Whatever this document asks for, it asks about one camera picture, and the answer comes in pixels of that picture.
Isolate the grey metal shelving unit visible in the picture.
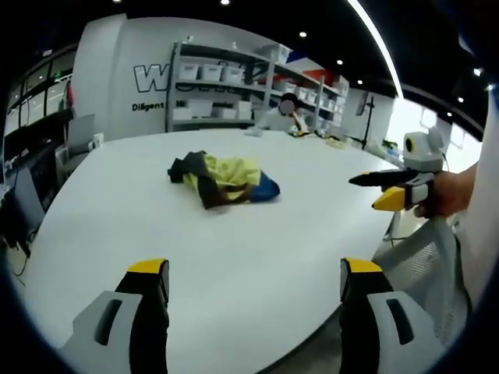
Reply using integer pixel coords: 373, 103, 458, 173
165, 41, 351, 134

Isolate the black cable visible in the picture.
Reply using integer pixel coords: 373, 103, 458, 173
2, 233, 34, 288

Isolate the black tripod stand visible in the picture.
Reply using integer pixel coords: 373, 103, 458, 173
357, 90, 378, 152

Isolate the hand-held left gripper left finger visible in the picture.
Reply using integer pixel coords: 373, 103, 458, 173
58, 257, 172, 374

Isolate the grey mesh chair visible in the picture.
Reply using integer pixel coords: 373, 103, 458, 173
371, 216, 473, 348

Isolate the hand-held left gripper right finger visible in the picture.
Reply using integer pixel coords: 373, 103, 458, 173
339, 256, 450, 374

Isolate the dark monitor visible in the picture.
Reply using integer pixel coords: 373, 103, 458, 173
9, 163, 50, 237

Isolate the grey board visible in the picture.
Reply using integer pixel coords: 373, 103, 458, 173
65, 113, 97, 157

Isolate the row of white storage bins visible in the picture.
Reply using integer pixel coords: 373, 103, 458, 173
171, 42, 349, 122

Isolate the ceiling light strip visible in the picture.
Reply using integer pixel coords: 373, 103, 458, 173
345, 0, 405, 101

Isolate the person's right hand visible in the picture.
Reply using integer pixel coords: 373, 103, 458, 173
412, 160, 480, 220

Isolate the yellow and blue garment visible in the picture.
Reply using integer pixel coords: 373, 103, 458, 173
167, 150, 281, 211

